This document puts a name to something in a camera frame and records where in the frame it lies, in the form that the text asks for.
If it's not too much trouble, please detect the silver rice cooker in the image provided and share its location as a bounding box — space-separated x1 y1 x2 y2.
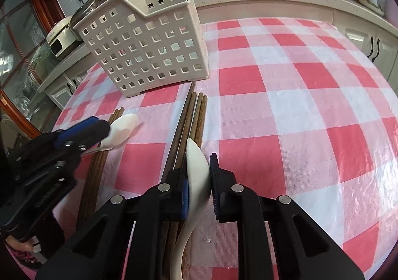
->
69 0 117 38

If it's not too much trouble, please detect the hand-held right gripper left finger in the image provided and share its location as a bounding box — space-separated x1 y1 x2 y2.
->
36 169 190 280

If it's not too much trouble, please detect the wooden framed glass door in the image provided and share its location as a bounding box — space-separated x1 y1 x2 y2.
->
0 0 67 139

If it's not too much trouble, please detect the beige perforated utensil basket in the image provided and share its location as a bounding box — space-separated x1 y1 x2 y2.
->
72 0 209 99

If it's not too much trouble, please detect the white countertop cooker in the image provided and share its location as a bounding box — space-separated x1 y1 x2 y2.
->
47 16 83 59

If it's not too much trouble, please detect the red white checkered tablecloth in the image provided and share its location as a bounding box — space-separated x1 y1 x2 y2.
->
51 17 398 280

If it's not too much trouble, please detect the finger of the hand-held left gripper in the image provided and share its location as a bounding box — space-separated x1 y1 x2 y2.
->
64 120 112 156
53 116 101 148

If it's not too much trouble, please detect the brown wooden chopstick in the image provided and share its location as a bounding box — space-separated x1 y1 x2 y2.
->
76 109 120 228
160 81 196 184
186 92 203 144
163 92 199 280
89 150 109 206
81 107 125 225
195 96 208 156
84 150 104 221

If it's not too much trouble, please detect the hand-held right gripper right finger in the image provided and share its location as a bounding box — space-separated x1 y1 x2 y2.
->
209 153 364 280

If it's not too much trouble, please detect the person's left hand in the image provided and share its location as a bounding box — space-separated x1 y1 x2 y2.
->
5 234 34 252

